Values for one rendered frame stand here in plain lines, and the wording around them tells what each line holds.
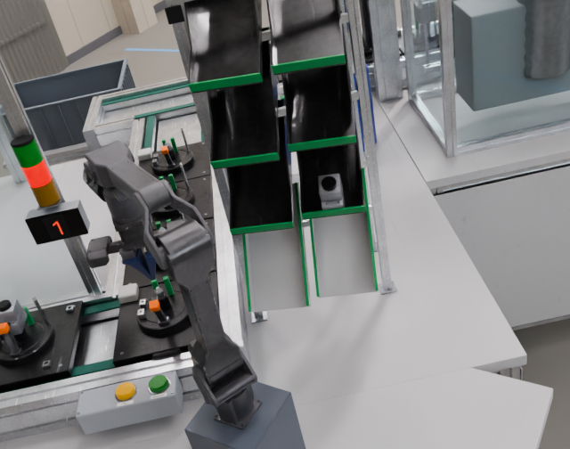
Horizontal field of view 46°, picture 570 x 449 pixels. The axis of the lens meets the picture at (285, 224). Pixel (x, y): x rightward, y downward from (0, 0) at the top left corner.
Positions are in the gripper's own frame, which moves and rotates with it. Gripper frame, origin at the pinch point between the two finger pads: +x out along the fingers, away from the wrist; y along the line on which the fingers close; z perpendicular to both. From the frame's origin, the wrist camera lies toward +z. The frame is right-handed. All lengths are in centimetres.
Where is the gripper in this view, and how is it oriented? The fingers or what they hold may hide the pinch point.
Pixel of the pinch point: (148, 264)
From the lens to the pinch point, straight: 126.1
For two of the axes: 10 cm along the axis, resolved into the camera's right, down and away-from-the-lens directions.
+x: 1.8, 8.1, 5.6
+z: -1.2, -5.5, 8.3
